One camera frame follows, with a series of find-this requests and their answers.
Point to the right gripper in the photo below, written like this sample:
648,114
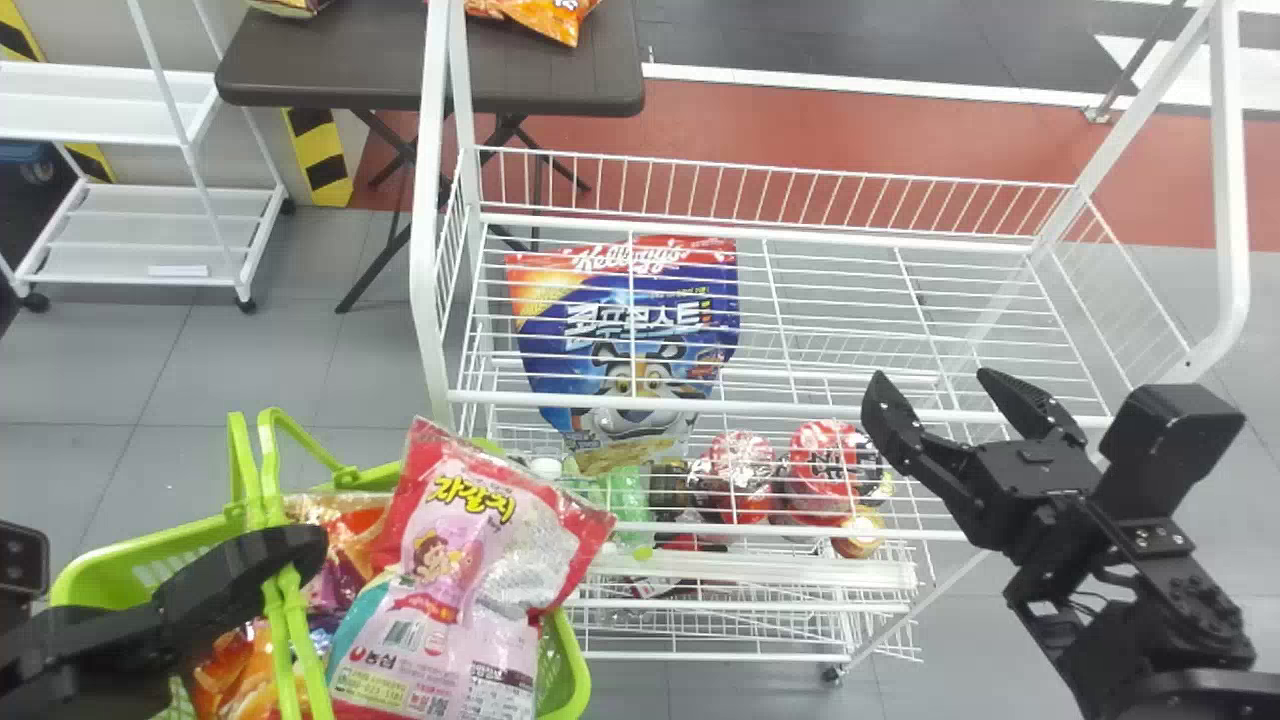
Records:
1025,495

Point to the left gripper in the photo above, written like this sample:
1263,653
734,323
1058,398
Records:
80,665

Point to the green basket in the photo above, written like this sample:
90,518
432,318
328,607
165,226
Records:
110,575

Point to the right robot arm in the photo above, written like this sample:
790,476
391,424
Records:
1180,615

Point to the orange snack packet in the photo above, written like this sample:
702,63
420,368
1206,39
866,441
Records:
235,670
545,18

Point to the red noodle cup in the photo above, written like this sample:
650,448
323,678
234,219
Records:
830,470
738,475

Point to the pink snack packet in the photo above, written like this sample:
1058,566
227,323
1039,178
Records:
450,600

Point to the green bottle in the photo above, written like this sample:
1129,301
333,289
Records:
628,505

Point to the blue cereal bag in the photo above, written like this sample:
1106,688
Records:
625,330

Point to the white shelf trolley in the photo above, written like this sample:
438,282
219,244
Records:
150,215

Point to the dark side table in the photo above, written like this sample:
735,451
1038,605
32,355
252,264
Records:
380,60

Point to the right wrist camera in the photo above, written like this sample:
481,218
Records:
1165,440

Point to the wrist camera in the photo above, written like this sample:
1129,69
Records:
20,560
1165,440

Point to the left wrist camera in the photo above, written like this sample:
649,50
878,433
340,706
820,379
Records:
20,560

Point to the yellow black striped post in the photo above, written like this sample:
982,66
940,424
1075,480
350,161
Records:
18,40
320,150

